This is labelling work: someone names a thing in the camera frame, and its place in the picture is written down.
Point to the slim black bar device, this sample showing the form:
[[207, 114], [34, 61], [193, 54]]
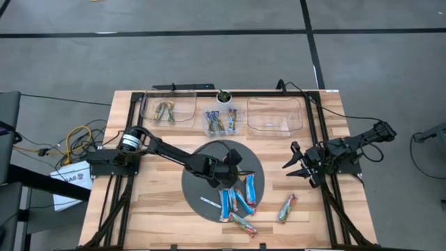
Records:
[[195, 86]]

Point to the large clear plastic bin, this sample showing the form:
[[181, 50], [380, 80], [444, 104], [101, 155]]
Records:
[[275, 116], [184, 104]]

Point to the black desk beam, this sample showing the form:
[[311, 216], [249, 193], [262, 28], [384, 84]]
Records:
[[45, 182]]

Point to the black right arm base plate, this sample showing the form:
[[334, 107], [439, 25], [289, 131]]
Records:
[[352, 169]]

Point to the black power plug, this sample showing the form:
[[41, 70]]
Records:
[[43, 152]]

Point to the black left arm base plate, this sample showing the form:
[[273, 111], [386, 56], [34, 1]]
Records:
[[101, 167]]

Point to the blue brown granola bar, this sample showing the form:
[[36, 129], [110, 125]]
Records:
[[218, 121], [210, 122], [232, 119]]

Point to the dark grey chair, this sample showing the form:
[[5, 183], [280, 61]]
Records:
[[8, 209], [8, 111]]

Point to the small clear plastic bin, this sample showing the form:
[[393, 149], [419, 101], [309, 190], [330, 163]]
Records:
[[224, 132]]

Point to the small plant in white pot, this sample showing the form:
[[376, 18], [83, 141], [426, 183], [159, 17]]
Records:
[[224, 97]]

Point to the green red granola bar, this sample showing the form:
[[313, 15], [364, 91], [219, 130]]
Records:
[[288, 208], [243, 224]]

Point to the grey chair base leg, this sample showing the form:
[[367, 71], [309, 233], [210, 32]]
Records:
[[432, 134]]

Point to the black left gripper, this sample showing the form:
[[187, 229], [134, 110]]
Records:
[[217, 172]]

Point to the black aluminium table frame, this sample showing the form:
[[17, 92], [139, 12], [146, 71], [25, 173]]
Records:
[[244, 93]]

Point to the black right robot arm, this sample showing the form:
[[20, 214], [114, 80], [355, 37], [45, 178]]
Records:
[[369, 137]]

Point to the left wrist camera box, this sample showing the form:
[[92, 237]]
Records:
[[233, 157]]

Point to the white paper strip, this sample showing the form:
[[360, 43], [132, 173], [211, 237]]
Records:
[[210, 202]]

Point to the round grey woven mat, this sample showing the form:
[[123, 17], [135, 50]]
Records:
[[251, 157]]

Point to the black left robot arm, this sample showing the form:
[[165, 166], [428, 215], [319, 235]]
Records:
[[170, 152]]

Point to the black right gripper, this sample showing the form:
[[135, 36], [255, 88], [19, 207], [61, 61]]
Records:
[[315, 160]]

